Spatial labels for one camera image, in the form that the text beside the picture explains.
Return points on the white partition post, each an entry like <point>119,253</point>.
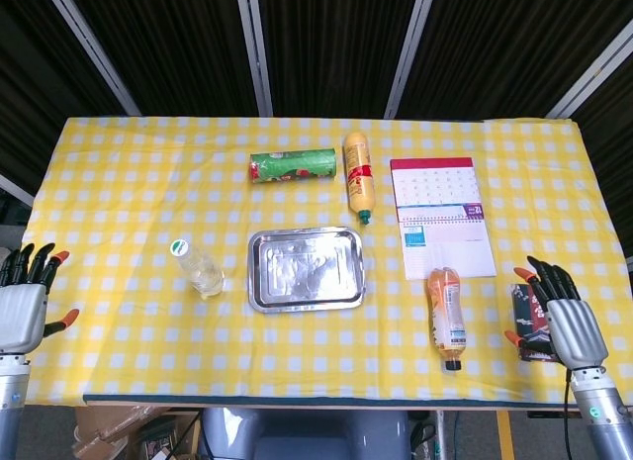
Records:
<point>409,49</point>
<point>15,188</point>
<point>254,49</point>
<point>91,49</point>
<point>593,69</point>

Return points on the yellow squeeze bottle green cap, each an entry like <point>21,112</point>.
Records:
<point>360,183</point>

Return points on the orange drink bottle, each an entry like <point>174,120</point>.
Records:
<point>447,316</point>

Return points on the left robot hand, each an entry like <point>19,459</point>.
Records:
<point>20,311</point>

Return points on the metal tray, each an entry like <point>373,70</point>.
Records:
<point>305,269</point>

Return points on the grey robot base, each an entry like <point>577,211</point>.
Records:
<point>306,435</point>

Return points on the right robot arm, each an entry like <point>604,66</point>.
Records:
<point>603,415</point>

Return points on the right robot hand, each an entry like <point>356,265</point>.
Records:
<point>576,331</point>

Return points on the green snack canister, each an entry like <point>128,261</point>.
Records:
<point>293,166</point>

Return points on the desk calendar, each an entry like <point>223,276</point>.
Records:
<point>440,217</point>

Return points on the yellow floor tape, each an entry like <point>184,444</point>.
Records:
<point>505,435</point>

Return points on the yellow checkered tablecloth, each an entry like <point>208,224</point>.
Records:
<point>148,341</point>

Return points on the clear bottle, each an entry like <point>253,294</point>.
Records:
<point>203,274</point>

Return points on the dark printed box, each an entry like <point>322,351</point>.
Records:
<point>526,311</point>

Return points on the metal table leg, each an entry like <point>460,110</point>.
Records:
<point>441,435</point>

